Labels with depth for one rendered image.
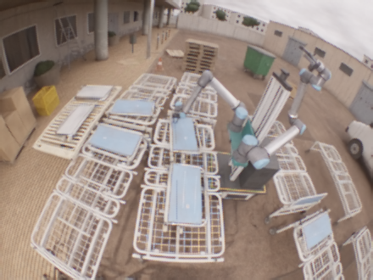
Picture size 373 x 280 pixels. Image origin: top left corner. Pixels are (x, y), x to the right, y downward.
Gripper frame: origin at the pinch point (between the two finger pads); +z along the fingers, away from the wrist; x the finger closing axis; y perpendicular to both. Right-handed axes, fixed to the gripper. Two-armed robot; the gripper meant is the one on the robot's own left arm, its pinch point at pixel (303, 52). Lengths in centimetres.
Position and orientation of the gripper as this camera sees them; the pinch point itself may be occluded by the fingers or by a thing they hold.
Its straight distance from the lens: 131.7
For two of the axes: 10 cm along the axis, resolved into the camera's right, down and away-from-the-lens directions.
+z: -9.3, -3.5, -1.3
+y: 2.5, -3.4, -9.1
